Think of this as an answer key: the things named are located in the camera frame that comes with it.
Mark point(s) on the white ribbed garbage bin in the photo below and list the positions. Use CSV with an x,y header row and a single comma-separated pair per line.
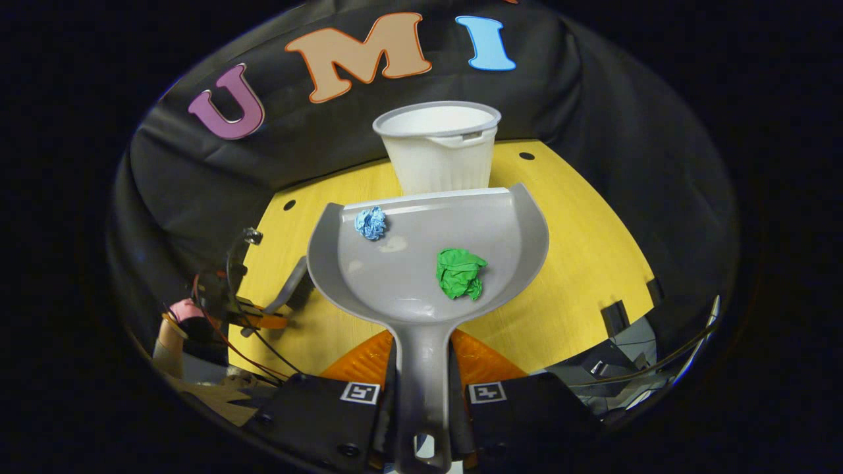
x,y
438,164

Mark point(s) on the blue paper ball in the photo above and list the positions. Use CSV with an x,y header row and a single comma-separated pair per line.
x,y
371,222

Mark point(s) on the grey plastic dustpan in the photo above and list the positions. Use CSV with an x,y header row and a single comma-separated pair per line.
x,y
408,283

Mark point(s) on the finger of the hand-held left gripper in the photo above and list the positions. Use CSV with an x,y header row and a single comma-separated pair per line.
x,y
270,322

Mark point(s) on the black table bracket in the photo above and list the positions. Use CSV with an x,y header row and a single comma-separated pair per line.
x,y
655,291
616,319

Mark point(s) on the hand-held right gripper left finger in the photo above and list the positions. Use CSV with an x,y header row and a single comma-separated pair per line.
x,y
309,415

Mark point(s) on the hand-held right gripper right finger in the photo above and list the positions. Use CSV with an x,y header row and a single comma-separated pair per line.
x,y
527,415

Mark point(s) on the green paper ball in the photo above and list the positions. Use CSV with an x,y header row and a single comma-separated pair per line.
x,y
461,273

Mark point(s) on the black backdrop cloth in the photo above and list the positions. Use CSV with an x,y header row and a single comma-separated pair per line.
x,y
593,118

